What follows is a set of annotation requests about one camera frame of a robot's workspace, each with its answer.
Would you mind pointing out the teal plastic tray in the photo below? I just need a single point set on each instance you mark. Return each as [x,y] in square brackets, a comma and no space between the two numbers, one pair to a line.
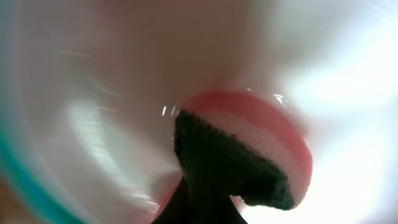
[28,190]

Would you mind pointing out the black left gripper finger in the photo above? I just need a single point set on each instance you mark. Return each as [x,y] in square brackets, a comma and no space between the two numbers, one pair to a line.
[179,209]

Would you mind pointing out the white pink plate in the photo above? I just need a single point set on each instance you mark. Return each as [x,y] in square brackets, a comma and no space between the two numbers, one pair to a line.
[90,91]

